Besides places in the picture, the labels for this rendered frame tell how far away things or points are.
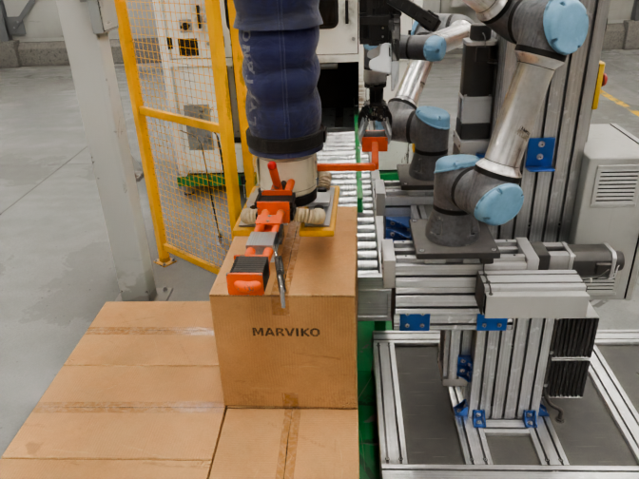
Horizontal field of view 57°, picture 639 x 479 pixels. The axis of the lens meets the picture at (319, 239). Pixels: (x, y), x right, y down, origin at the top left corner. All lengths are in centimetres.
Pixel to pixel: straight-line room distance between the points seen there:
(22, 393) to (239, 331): 160
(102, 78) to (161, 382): 154
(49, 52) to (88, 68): 905
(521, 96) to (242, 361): 103
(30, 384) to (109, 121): 129
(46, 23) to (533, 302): 1115
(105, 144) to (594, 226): 222
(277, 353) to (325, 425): 25
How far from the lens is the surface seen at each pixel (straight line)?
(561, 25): 145
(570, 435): 235
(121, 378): 207
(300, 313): 162
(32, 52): 1218
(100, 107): 303
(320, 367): 172
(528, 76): 147
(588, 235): 190
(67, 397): 206
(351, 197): 321
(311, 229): 164
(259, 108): 163
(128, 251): 328
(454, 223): 162
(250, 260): 122
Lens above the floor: 178
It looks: 27 degrees down
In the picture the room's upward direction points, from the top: 2 degrees counter-clockwise
